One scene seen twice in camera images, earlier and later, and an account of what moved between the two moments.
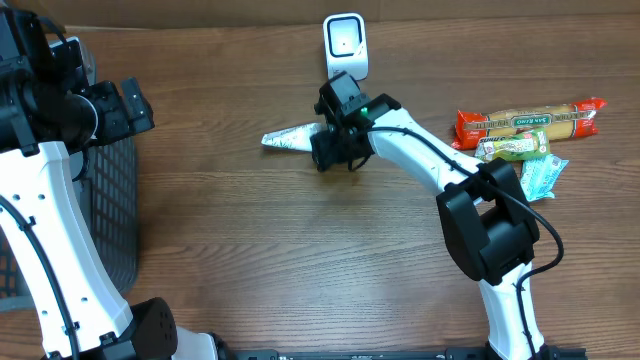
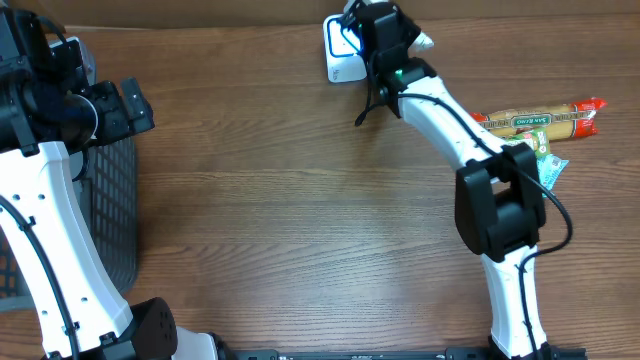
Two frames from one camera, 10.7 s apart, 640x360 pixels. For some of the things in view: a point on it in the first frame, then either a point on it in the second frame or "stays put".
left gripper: (108, 100) stays put
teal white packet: (540, 175) stays put
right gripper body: (340, 147) to (408, 32)
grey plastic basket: (109, 178) stays put
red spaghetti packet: (560, 122) stays put
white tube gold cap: (294, 137) to (421, 47)
